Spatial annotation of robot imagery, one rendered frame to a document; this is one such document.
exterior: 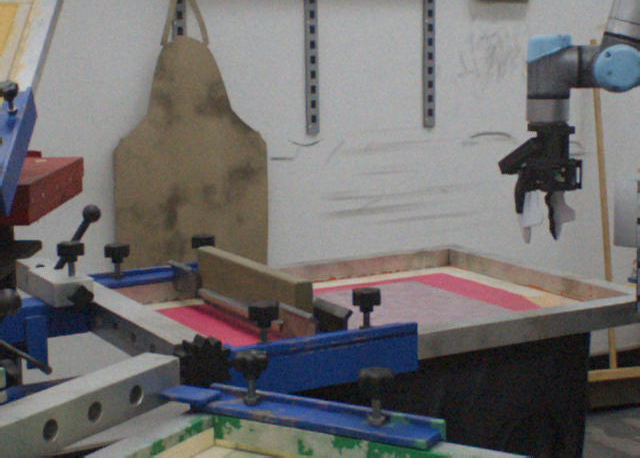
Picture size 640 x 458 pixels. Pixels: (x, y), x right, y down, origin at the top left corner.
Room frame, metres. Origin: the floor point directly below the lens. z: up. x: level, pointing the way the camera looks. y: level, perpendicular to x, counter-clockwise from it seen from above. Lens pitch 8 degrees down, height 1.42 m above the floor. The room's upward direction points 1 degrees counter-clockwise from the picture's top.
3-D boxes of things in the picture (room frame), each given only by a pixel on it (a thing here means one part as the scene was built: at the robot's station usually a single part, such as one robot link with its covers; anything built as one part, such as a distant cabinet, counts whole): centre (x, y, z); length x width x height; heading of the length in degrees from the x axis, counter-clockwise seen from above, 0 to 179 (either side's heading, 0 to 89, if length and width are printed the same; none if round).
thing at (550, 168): (2.18, -0.39, 1.19); 0.09 x 0.08 x 0.12; 29
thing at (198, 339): (1.49, 0.16, 1.02); 0.07 x 0.06 x 0.07; 120
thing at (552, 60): (2.19, -0.39, 1.35); 0.09 x 0.08 x 0.11; 84
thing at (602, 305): (2.02, -0.05, 0.97); 0.79 x 0.58 x 0.04; 120
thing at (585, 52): (2.16, -0.49, 1.35); 0.11 x 0.11 x 0.08; 84
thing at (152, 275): (2.14, 0.29, 0.98); 0.30 x 0.05 x 0.07; 120
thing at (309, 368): (1.66, 0.02, 0.98); 0.30 x 0.05 x 0.07; 120
